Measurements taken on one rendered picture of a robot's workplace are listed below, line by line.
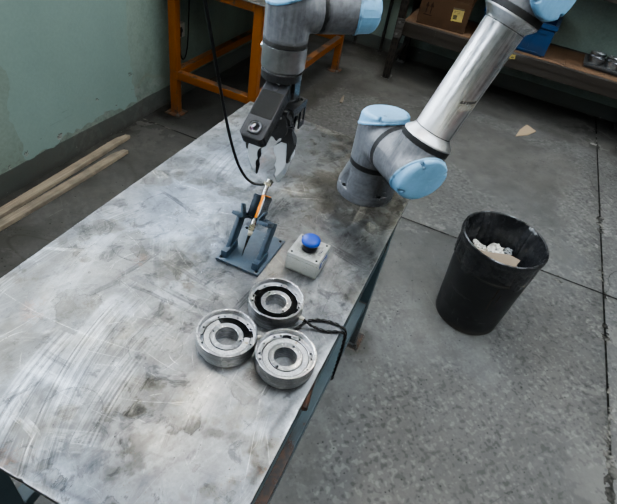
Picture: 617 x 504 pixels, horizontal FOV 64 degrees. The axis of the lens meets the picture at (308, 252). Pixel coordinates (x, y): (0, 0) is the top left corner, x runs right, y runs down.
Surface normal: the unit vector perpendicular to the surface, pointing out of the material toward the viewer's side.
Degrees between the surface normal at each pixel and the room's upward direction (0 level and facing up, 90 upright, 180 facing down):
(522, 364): 0
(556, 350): 0
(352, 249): 0
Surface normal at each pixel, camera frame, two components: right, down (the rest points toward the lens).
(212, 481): 0.15, -0.73
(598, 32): -0.40, 0.56
